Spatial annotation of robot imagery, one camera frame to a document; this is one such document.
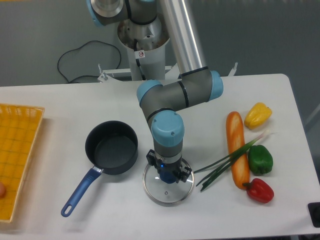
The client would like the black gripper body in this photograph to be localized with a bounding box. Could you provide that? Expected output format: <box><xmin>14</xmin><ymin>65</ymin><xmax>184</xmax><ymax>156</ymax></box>
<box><xmin>155</xmin><ymin>154</ymin><xmax>182</xmax><ymax>178</ymax></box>

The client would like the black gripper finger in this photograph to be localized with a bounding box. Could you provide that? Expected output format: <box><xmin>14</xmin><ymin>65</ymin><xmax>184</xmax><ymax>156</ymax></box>
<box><xmin>173</xmin><ymin>166</ymin><xmax>192</xmax><ymax>183</ymax></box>
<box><xmin>146</xmin><ymin>149</ymin><xmax>161</xmax><ymax>174</ymax></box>

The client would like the glass lid blue knob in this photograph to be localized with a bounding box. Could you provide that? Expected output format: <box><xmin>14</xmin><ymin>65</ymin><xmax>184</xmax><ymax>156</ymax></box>
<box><xmin>142</xmin><ymin>159</ymin><xmax>195</xmax><ymax>207</ymax></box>

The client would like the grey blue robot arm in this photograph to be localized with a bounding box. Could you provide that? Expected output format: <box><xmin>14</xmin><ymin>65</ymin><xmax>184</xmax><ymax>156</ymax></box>
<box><xmin>86</xmin><ymin>0</ymin><xmax>224</xmax><ymax>184</ymax></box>

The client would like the dark blue saucepan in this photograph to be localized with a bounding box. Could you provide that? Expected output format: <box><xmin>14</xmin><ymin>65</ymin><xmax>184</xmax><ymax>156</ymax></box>
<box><xmin>60</xmin><ymin>120</ymin><xmax>138</xmax><ymax>218</ymax></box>

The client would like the green onion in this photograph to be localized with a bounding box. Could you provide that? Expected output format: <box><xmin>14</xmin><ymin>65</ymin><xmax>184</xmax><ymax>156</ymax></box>
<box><xmin>195</xmin><ymin>131</ymin><xmax>269</xmax><ymax>192</ymax></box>

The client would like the baguette bread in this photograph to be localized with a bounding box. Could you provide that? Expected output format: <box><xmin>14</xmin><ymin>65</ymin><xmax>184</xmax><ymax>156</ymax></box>
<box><xmin>225</xmin><ymin>111</ymin><xmax>251</xmax><ymax>190</ymax></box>

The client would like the red bell pepper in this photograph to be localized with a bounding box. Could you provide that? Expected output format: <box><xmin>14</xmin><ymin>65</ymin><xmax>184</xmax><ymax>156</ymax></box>
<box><xmin>242</xmin><ymin>178</ymin><xmax>274</xmax><ymax>204</ymax></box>

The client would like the green bell pepper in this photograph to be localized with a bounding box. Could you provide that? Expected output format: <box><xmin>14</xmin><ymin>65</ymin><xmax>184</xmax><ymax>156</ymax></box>
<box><xmin>248</xmin><ymin>145</ymin><xmax>274</xmax><ymax>176</ymax></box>

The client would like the yellow bell pepper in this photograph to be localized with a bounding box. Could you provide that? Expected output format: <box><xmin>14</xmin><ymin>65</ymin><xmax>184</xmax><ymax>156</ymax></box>
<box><xmin>244</xmin><ymin>102</ymin><xmax>273</xmax><ymax>130</ymax></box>

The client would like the yellow woven basket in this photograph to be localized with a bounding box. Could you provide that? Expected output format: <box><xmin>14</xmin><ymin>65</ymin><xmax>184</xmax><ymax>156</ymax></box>
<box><xmin>0</xmin><ymin>103</ymin><xmax>45</xmax><ymax>223</ymax></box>

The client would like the black object table corner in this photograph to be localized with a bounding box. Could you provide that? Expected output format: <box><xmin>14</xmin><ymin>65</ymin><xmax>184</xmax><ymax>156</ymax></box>
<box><xmin>307</xmin><ymin>202</ymin><xmax>320</xmax><ymax>228</ymax></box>

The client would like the orange object in basket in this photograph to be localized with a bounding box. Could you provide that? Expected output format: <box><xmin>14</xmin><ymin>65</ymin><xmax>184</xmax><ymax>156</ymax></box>
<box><xmin>0</xmin><ymin>182</ymin><xmax>6</xmax><ymax>198</ymax></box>

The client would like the black cable on floor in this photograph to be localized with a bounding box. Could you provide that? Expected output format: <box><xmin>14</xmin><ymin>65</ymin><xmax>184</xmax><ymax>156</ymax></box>
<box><xmin>57</xmin><ymin>40</ymin><xmax>123</xmax><ymax>84</ymax></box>

